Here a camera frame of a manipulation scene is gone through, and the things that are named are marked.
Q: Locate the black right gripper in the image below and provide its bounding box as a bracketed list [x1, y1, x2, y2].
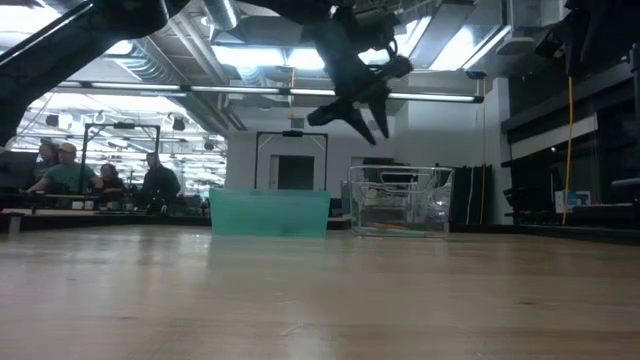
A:
[533, 0, 640, 76]

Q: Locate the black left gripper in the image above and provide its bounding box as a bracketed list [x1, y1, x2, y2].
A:
[302, 4, 415, 147]

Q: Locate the clear plastic bin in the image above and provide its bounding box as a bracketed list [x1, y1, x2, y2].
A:
[348, 164, 455, 238]

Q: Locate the long ceiling light bar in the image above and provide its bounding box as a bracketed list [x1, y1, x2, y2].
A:
[54, 81, 485, 104]

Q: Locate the teal plastic bin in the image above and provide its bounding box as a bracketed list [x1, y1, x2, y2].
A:
[208, 188, 332, 238]

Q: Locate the black cabinet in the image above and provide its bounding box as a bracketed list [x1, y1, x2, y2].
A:
[449, 163, 495, 226]

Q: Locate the white and blue box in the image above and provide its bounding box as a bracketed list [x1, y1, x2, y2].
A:
[554, 189, 592, 215]

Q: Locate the person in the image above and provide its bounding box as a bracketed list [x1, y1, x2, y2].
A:
[32, 143, 60, 186]
[137, 152, 182, 211]
[97, 163, 127, 202]
[27, 143, 102, 197]

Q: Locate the dark monitor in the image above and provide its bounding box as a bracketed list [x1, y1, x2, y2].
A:
[0, 151, 40, 191]

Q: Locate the yellow hanging cord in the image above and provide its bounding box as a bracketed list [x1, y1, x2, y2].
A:
[562, 74, 575, 226]

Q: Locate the black gantry frame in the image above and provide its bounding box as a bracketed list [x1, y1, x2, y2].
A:
[81, 122, 162, 174]
[254, 130, 330, 191]

